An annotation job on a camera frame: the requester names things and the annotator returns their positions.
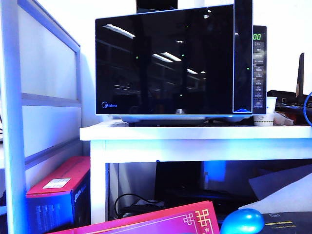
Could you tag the crumpled paper packaging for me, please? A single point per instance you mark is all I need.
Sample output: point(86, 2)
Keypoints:
point(282, 119)

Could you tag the black glass microwave door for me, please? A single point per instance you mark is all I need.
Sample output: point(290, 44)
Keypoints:
point(158, 61)

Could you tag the grey-framed partition panel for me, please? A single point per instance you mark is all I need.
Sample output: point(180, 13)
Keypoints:
point(48, 61)

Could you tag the pink patterned flat box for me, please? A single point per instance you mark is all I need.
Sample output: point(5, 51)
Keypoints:
point(158, 221)

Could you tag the red and blue carton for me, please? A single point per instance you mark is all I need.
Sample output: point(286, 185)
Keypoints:
point(56, 185)

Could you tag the white table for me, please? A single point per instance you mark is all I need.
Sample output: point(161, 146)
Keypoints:
point(195, 148)

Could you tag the black paper shredder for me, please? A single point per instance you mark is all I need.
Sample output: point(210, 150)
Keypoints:
point(287, 224)

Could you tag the glossy blue egg-shaped object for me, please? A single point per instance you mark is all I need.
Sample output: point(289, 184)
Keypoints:
point(242, 221)

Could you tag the black router with antenna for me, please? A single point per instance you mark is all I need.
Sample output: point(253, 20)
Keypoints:
point(287, 97)

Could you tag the white foam sheet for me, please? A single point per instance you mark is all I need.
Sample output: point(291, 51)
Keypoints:
point(287, 195)

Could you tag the white patterned paper cup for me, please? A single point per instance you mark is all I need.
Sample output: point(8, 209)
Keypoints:
point(264, 120)

